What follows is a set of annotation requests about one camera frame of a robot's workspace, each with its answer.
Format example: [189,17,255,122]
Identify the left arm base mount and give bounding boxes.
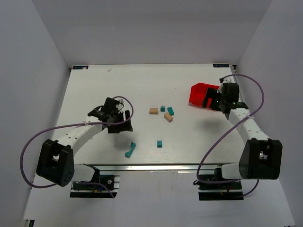
[70,164,120,199]

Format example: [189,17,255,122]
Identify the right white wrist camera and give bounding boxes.
[217,78,230,94]

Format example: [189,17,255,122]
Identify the right blue corner label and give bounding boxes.
[213,63,230,68]

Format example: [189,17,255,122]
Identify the teal rectangular wood block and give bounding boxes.
[167,107,174,116]

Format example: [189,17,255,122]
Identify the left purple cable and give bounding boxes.
[19,96,134,189]

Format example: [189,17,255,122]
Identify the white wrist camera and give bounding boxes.
[117,99,124,112]
[217,78,230,94]

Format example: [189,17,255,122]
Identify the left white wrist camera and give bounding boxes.
[117,99,124,112]

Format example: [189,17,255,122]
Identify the left blue corner label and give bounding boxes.
[72,65,89,70]

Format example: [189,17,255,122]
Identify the aluminium table front rail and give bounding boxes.
[75,163,240,172]

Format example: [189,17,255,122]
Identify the purple cable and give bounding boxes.
[196,73,265,198]
[19,96,134,189]

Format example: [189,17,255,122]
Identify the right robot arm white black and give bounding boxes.
[202,82,283,180]

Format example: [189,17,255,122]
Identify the tan rectangular wood block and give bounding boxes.
[149,108,159,114]

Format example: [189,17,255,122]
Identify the red plastic bin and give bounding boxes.
[188,83,219,107]

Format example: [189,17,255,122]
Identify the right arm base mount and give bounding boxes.
[193,167,244,201]

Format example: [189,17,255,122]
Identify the teal cube wood block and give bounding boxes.
[157,140,162,148]

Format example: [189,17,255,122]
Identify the blue corner label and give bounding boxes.
[213,63,230,68]
[72,65,89,70]

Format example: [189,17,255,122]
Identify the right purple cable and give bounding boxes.
[196,73,265,198]

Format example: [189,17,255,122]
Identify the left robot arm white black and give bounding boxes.
[36,96,134,187]

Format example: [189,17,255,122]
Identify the teal arch wood block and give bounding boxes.
[125,142,136,158]

